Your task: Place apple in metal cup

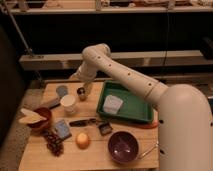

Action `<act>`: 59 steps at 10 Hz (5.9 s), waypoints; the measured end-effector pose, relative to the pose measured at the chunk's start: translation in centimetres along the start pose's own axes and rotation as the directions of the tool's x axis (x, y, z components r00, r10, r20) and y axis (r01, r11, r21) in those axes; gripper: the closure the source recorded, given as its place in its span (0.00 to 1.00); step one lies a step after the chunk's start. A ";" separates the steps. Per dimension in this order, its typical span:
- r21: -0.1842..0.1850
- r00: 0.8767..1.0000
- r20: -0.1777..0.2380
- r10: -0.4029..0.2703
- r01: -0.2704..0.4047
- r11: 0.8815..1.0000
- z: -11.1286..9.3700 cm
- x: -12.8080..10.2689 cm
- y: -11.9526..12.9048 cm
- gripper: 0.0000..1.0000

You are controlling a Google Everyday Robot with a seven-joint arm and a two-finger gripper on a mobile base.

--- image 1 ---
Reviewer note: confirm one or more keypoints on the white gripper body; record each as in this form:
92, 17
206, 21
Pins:
85, 75

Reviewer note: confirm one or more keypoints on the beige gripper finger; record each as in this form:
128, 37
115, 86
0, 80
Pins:
73, 76
88, 88

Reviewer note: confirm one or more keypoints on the yellow apple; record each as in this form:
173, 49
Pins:
82, 140

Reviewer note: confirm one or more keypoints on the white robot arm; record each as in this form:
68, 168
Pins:
185, 133

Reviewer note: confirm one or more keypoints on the small metal cup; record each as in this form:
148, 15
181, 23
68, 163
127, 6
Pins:
81, 93

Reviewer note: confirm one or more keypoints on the white paper cup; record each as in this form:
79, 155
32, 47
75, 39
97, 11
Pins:
68, 102

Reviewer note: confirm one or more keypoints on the white sponge block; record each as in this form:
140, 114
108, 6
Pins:
112, 104

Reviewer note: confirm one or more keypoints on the green plastic tray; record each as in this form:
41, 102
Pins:
133, 108

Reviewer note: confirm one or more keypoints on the small dark box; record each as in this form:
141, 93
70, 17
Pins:
105, 129

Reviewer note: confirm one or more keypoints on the red bowl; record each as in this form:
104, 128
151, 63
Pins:
43, 124

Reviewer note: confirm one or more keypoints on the blue sponge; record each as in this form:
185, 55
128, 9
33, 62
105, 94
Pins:
62, 129

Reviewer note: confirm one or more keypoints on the beige wooden spatula pieces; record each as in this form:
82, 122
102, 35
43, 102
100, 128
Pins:
30, 117

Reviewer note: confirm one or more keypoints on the dark red grapes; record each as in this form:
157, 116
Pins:
54, 142

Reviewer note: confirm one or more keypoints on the purple bowl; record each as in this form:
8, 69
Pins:
123, 147

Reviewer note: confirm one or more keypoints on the orange carrot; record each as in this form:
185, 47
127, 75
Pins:
152, 125

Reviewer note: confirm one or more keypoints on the black handled tool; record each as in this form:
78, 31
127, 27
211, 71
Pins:
82, 123

